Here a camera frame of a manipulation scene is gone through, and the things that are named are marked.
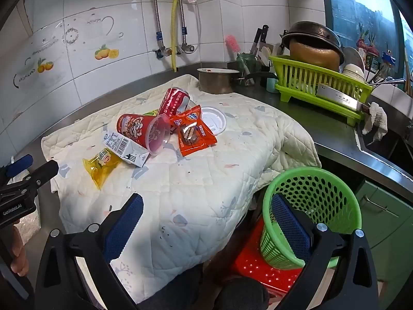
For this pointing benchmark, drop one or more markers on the light blue cup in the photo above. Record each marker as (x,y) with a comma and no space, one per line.
(271,85)

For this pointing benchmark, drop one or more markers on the white quilted blanket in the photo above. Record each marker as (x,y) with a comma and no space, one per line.
(193,184)

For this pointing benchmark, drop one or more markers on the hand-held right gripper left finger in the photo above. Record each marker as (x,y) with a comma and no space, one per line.
(124,226)

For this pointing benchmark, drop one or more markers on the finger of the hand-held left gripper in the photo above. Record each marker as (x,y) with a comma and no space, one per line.
(21,163)
(45,171)

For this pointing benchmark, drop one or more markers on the yellow snack packet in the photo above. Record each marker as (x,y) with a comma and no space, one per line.
(101,171)

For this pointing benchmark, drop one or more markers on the white milk carton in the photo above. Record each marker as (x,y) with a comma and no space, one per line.
(121,145)

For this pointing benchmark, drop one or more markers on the white spatula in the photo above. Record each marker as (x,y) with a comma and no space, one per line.
(265,55)

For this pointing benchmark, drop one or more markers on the person's dark clothed leg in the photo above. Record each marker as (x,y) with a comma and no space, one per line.
(245,294)

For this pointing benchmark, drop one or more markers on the white plastic lid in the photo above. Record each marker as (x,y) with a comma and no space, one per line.
(213,118)

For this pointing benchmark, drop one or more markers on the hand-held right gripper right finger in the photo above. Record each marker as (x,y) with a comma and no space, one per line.
(290,229)

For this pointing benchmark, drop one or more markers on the white bowls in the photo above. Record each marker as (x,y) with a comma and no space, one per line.
(353,67)

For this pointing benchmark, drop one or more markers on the green plastic waste basket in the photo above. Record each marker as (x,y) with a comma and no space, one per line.
(322,193)

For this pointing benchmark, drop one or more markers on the steel cleaver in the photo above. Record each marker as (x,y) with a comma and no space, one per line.
(338,98)

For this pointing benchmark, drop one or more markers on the red printed plastic cup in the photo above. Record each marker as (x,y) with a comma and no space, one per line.
(135,127)

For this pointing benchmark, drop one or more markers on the orange snack packet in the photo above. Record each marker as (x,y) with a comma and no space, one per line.
(196,142)
(190,114)

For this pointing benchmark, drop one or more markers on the brown bowl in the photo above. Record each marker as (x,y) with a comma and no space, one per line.
(313,55)

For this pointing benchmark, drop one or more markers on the metal water valve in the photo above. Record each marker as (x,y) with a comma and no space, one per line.
(163,52)
(184,47)

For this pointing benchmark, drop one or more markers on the white rag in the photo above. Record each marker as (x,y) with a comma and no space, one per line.
(376,119)

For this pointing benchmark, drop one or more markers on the red plastic stool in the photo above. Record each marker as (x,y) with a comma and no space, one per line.
(255,264)

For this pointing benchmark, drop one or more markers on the green glass jar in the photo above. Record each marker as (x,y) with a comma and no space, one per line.
(246,63)

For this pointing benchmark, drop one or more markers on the pink bottle brush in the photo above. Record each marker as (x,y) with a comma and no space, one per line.
(231,43)

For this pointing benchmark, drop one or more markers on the green wrapper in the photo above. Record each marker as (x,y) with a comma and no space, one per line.
(150,113)

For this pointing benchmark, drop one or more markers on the person's left hand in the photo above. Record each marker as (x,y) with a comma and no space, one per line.
(17,252)

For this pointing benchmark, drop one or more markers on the black utensil holder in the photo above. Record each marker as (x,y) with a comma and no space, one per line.
(264,71)

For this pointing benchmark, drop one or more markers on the green dish rack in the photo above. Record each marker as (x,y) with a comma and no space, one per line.
(303,71)

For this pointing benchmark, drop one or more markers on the red soda can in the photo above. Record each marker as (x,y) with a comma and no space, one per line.
(172,101)

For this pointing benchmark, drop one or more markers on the green cabinet door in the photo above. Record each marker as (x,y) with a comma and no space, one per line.
(387,232)

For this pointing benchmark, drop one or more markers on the window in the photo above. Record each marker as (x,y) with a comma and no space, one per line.
(358,9)

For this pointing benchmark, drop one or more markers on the metal pot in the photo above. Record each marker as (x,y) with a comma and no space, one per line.
(214,82)

